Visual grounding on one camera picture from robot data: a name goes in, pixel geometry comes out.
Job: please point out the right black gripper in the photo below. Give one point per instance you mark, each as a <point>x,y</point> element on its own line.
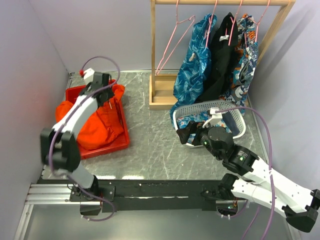
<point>194,127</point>

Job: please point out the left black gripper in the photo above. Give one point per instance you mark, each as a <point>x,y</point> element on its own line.
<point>111,93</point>

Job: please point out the pink hanger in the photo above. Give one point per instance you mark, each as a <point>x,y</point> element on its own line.
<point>207,35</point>
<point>257,23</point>
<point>175,39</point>
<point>233,21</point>

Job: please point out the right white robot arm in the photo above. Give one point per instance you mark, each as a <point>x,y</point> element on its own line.
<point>251,177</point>

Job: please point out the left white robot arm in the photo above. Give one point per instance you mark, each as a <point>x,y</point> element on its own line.
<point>58,145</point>

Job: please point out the floral shorts in basket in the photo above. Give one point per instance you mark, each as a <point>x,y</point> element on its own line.
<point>219,138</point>

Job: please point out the blue patterned shorts hanging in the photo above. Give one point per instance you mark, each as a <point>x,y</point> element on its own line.
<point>195,67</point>

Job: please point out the orange blue patterned shorts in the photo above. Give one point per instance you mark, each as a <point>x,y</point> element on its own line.
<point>247,54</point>

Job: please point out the black shorts hanging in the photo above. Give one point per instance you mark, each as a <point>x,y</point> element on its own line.
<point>223,61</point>

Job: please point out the dark blue cloth in basket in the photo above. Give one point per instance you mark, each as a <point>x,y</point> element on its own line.
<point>230,123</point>

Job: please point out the white plastic basket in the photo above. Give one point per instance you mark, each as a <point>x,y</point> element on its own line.
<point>199,112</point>

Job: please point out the wooden clothes rack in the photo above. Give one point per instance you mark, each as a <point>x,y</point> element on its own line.
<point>161,84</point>

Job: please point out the red plastic tray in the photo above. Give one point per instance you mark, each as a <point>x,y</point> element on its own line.
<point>120,143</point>

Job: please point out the black base bar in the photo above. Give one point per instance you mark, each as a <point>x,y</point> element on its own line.
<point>148,195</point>

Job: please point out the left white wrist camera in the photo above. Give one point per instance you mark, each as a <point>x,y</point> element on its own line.
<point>87,75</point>

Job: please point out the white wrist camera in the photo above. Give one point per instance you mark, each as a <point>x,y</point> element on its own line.
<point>214,119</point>
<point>87,75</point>

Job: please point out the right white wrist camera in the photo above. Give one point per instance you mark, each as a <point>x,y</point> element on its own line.
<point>214,119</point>

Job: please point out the aluminium rail frame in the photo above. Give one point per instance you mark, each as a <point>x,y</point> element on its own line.
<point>48,190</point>

